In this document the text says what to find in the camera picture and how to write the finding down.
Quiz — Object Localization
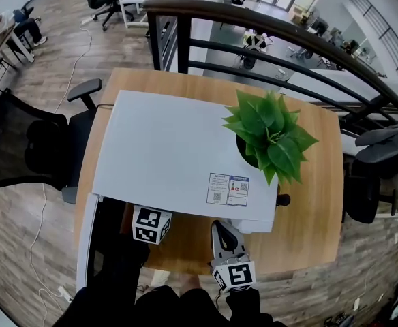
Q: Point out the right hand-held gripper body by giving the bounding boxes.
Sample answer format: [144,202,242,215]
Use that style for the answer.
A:
[208,250,256,294]

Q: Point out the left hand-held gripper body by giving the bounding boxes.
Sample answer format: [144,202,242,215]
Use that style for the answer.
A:
[132,205,173,245]

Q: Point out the large white box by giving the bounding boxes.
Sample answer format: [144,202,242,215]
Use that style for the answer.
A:
[76,89,280,292]

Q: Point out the person's left forearm black sleeve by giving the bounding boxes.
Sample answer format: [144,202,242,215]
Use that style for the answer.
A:
[72,233,151,320]

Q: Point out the person's right forearm black sleeve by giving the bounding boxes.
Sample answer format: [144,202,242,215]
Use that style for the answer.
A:
[225,287,262,323]

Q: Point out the person's foot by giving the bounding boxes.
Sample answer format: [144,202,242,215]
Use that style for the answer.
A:
[180,273,202,294]

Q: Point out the person's legs black trousers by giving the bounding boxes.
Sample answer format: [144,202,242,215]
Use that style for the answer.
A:
[54,284,288,327]

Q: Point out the green plant in white pot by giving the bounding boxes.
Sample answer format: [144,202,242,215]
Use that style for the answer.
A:
[221,89,320,187]

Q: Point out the black mesh office chair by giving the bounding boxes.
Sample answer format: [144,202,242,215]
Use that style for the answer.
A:
[0,78,104,206]

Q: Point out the office chair with grey jacket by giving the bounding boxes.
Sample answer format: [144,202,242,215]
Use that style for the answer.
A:
[341,123,398,225]

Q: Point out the black metal railing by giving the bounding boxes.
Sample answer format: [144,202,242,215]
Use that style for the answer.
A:
[143,0,398,131]

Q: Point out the wooden desk white legs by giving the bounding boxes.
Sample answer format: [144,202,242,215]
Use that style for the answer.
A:
[0,25,35,68]

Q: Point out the dark office chair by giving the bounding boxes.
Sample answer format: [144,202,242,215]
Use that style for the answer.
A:
[13,6,42,25]

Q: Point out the white floor cable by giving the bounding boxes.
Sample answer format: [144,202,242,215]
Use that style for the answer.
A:
[29,18,93,302]

